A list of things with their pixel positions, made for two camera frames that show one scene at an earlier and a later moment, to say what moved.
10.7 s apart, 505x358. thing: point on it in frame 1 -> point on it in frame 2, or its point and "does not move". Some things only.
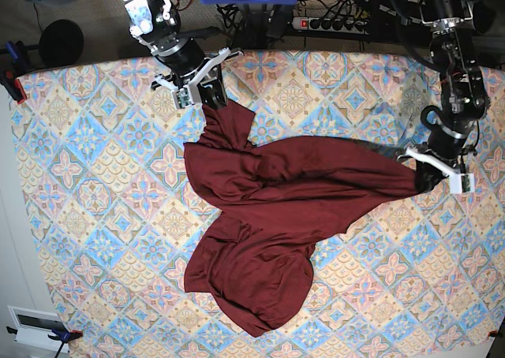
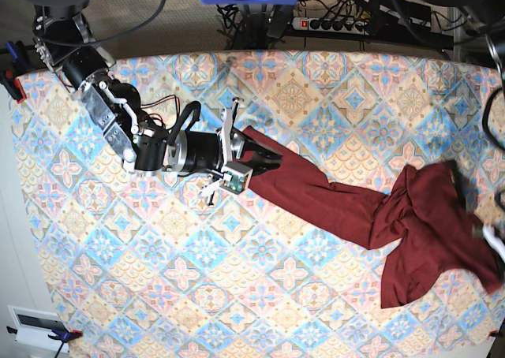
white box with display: [33, 327] does not move
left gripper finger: [218, 91] -> [263, 160]
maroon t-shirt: [278, 199] -> [424, 218]
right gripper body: [443, 148] -> [488, 232]
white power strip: [330, 24] does not move
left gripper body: [187, 62] -> [207, 153]
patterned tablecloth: [118, 214] does not move
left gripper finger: [207, 95] -> [251, 144]
